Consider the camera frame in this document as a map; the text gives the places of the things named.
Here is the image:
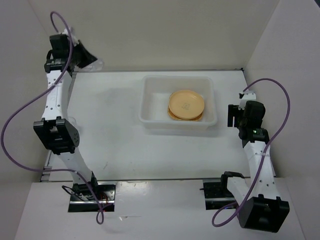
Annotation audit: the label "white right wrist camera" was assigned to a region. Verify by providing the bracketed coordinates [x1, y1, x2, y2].
[238, 90, 256, 110]

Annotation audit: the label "white plastic bin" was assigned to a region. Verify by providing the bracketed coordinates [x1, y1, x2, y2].
[138, 75, 218, 131]

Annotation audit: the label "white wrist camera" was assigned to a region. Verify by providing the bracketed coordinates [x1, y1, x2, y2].
[61, 26, 78, 44]
[238, 90, 256, 110]

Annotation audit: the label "clear plastic cup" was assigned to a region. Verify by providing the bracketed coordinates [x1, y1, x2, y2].
[85, 58, 104, 72]

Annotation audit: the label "yellow bear plate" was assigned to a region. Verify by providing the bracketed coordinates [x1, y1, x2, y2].
[168, 90, 205, 118]

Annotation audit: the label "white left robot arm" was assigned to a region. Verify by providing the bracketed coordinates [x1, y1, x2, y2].
[33, 34, 249, 184]

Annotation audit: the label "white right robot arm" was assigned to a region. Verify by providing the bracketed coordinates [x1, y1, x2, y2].
[219, 100, 290, 233]

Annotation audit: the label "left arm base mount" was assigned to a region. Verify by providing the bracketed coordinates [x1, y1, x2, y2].
[61, 181, 116, 213]

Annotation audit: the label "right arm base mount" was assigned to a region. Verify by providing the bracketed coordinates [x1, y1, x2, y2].
[199, 178, 236, 210]

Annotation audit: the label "woven square bamboo tray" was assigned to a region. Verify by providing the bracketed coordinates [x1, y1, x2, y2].
[167, 107, 203, 122]

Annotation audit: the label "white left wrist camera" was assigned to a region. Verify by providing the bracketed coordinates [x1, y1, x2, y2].
[61, 26, 78, 44]

